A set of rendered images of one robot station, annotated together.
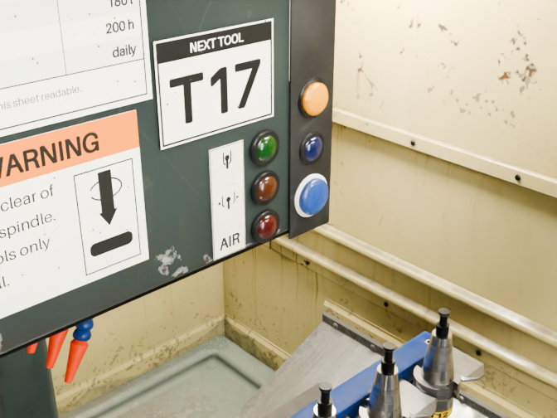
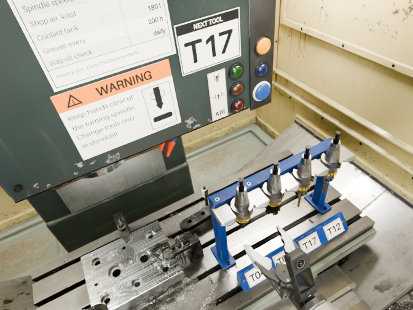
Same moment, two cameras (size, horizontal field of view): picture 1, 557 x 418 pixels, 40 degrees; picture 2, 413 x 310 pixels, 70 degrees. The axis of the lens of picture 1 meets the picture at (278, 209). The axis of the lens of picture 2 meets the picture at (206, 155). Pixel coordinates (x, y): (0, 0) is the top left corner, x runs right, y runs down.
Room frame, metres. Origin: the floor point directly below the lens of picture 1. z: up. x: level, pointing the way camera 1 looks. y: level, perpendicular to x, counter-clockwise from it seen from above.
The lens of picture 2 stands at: (0.10, -0.08, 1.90)
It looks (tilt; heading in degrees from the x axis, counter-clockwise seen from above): 42 degrees down; 20
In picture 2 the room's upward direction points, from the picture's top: 8 degrees counter-clockwise
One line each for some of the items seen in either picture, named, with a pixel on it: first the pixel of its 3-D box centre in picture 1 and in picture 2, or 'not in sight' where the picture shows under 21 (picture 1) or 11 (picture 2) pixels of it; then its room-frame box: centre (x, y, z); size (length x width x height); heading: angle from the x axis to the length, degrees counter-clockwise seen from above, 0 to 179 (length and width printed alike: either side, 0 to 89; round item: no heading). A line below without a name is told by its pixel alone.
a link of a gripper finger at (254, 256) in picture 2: not in sight; (256, 261); (0.47, -0.03, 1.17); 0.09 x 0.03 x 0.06; 67
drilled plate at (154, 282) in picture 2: not in sight; (131, 267); (0.47, 0.39, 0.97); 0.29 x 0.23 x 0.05; 133
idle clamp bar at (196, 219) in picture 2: not in sight; (210, 214); (0.76, 0.19, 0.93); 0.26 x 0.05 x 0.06; 138
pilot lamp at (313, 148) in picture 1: (312, 148); (262, 69); (0.55, -0.03, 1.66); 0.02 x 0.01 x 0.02; 133
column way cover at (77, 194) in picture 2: not in sight; (101, 149); (0.83, 0.63, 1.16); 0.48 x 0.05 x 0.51; 133
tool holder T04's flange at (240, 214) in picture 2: not in sight; (241, 206); (0.61, 0.03, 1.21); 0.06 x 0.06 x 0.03
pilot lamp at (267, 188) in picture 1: (266, 188); (237, 89); (0.52, 0.01, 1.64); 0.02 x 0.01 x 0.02; 133
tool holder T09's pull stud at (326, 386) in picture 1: (325, 397); (275, 166); (0.68, -0.05, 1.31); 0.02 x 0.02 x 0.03
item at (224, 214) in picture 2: not in sight; (225, 215); (0.57, 0.07, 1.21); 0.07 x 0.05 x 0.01; 43
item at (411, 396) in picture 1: (410, 400); (317, 168); (0.79, -0.17, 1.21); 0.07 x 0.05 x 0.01; 43
